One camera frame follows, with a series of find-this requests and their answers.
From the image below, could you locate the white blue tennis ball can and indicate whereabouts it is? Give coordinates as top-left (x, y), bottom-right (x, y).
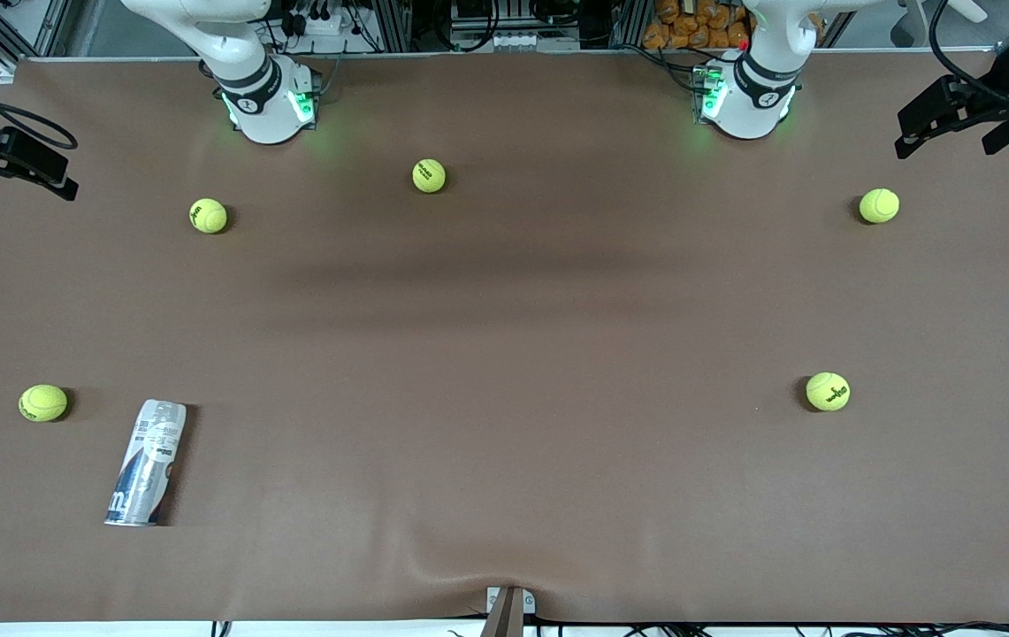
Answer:
top-left (103, 398), bottom-right (187, 528)

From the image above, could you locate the yellow tennis ball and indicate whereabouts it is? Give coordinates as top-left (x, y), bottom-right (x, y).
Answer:
top-left (188, 197), bottom-right (228, 235)
top-left (806, 372), bottom-right (852, 412)
top-left (411, 157), bottom-right (447, 195)
top-left (19, 383), bottom-right (69, 423)
top-left (859, 188), bottom-right (900, 225)

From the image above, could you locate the bag of orange items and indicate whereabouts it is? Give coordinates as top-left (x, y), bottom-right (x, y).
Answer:
top-left (643, 0), bottom-right (753, 50)

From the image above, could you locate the white power strip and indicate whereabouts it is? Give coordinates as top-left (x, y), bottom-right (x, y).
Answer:
top-left (285, 0), bottom-right (348, 38)

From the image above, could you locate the white connector block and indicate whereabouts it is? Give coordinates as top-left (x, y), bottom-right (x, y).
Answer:
top-left (454, 31), bottom-right (542, 52)

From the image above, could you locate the brown table mat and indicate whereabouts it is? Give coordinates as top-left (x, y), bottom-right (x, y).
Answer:
top-left (0, 51), bottom-right (1009, 625)

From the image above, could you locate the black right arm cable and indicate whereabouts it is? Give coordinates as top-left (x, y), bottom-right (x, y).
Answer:
top-left (0, 55), bottom-right (80, 151)

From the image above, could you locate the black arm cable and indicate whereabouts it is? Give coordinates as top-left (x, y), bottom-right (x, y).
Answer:
top-left (0, 55), bottom-right (80, 151)
top-left (928, 0), bottom-right (1009, 111)

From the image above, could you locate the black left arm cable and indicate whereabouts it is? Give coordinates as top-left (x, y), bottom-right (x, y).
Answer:
top-left (928, 0), bottom-right (1009, 111)

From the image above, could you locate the aluminium frame rail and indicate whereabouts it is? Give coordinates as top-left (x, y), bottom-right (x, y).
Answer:
top-left (610, 0), bottom-right (646, 50)
top-left (0, 0), bottom-right (76, 76)
top-left (371, 0), bottom-right (417, 52)

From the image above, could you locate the metal clamp bracket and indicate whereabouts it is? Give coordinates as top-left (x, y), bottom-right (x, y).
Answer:
top-left (479, 586), bottom-right (537, 637)

